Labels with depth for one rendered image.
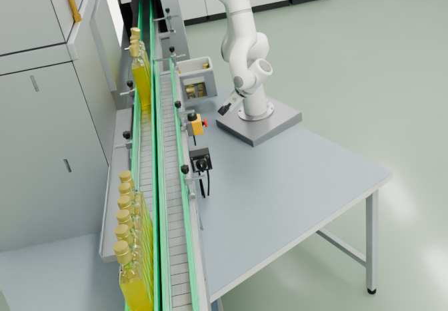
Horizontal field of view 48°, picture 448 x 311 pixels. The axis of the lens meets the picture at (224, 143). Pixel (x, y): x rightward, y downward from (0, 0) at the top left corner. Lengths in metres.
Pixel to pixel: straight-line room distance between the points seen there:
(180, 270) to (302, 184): 0.87
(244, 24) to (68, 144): 0.82
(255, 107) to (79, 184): 0.99
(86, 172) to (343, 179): 1.05
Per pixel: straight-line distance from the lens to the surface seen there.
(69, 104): 1.88
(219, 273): 1.88
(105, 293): 1.95
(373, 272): 2.63
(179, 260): 1.53
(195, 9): 6.32
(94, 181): 2.05
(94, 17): 2.25
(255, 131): 2.50
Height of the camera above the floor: 2.12
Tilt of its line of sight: 33 degrees down
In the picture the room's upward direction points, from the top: 11 degrees counter-clockwise
